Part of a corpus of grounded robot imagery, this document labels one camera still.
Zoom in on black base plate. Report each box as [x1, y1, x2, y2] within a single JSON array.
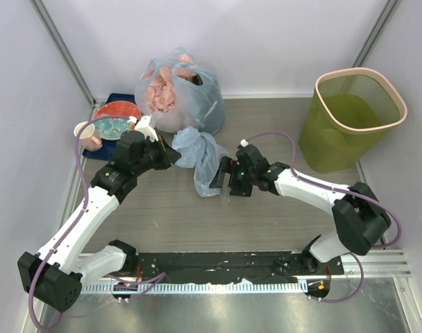
[[133, 251, 344, 284]]

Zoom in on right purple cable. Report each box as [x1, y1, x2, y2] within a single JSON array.
[[240, 132, 403, 305]]

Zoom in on blue plastic bag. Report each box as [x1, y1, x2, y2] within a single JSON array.
[[172, 127, 229, 198]]

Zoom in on green trash bin pink rim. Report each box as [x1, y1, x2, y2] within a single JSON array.
[[298, 67, 407, 173]]

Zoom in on white slotted cable duct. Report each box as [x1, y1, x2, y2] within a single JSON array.
[[81, 279, 307, 296]]

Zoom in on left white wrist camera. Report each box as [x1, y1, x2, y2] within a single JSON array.
[[127, 115, 159, 142]]

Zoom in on dark blue mat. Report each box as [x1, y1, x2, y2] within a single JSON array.
[[83, 93, 135, 161]]

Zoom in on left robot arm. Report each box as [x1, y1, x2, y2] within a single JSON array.
[[17, 131, 181, 312]]

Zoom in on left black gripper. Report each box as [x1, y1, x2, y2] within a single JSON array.
[[133, 133, 180, 176]]

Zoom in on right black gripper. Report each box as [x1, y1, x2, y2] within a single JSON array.
[[210, 156, 256, 198]]

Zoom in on pink paper cup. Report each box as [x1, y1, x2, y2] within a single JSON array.
[[73, 121, 103, 151]]

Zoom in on bag filled with pink trash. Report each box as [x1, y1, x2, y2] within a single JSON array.
[[134, 47, 226, 135]]

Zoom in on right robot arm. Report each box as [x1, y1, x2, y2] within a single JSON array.
[[209, 144, 391, 274]]

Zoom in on purple cable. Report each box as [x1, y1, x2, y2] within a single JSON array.
[[28, 116, 167, 330], [240, 132, 403, 305]]

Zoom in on red floral plate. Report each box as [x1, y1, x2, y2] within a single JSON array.
[[94, 101, 142, 141]]

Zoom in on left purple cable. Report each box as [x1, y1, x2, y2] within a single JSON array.
[[28, 116, 167, 330]]

